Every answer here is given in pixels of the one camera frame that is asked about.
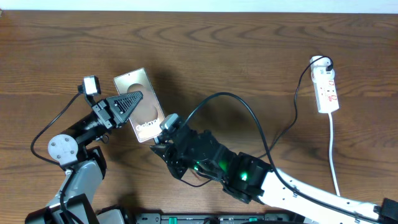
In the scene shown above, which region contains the bronze Galaxy smartphone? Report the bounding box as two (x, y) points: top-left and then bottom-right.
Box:
(114, 68), (165, 142)

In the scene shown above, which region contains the black charging cable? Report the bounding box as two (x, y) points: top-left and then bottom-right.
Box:
(154, 55), (335, 188)

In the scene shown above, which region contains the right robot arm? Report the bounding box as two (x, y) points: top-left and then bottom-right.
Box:
(151, 127), (397, 223)

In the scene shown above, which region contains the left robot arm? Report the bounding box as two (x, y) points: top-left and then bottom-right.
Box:
(25, 91), (143, 223)

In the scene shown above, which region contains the white power strip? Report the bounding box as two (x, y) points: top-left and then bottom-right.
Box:
(310, 55), (340, 114)

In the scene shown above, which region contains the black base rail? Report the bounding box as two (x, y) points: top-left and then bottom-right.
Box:
(135, 212), (311, 224)

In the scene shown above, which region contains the black left camera cable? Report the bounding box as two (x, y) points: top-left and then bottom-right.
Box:
(30, 91), (82, 166)

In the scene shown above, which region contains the white power strip cord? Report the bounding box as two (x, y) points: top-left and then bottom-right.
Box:
(328, 112), (341, 197)

